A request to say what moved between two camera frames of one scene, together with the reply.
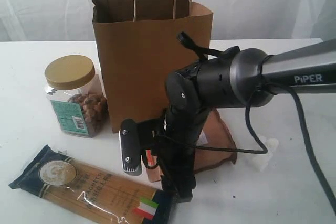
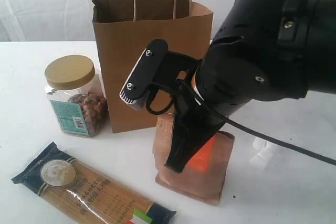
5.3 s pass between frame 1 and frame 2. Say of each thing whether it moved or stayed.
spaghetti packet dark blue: moved
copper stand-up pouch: moved
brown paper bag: stayed
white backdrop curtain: stayed
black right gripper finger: moved
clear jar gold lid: stayed
